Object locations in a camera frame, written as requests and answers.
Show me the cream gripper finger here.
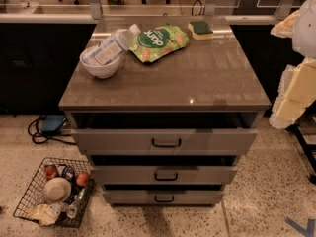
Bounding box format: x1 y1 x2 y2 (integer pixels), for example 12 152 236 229
271 10 298 39
269 58 316 129

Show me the blue plastic water bottle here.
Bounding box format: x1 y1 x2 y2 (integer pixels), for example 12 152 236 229
81 24 140 67

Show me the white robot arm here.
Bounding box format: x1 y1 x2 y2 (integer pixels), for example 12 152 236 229
269 0 316 129

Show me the white ceramic bowl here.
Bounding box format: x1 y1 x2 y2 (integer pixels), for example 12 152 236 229
80 47 120 79

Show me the small clear bottle in basket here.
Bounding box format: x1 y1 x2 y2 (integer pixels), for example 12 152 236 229
66 189 86 219

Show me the green yellow sponge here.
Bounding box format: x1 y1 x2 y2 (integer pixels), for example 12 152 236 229
188 21 213 40

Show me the green snack pouch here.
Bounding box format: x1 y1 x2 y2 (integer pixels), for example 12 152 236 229
129 24 189 63

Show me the grey drawer cabinet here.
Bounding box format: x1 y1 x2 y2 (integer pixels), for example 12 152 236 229
59 17 270 192

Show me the middle grey drawer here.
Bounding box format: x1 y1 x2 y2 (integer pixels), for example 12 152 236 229
94 166 237 185

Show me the grey drawer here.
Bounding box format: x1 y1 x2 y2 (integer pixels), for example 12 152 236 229
72 128 257 156
103 190 224 205
94 166 237 185

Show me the bottom grey drawer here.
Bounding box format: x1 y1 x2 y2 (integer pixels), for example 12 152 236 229
103 190 224 205

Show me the top grey drawer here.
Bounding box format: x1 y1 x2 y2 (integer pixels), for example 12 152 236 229
72 128 257 156

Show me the red tomato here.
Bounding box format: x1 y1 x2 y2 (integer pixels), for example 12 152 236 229
76 172 90 187

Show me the dark can in basket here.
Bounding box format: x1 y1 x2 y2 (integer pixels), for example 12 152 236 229
57 164 75 182

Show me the blue power adapter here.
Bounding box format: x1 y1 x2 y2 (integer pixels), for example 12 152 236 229
41 115 64 134

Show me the red jar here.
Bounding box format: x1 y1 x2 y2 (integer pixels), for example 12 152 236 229
44 164 58 181

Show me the beige round lid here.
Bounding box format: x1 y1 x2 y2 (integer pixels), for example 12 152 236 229
42 178 71 203

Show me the yellow packet in basket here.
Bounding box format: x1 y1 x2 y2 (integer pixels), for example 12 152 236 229
26 203 63 226

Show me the black wire basket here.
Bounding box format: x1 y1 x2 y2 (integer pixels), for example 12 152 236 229
14 157 95 228

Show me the black floor cable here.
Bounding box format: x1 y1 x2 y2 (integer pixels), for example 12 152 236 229
27 115 77 146

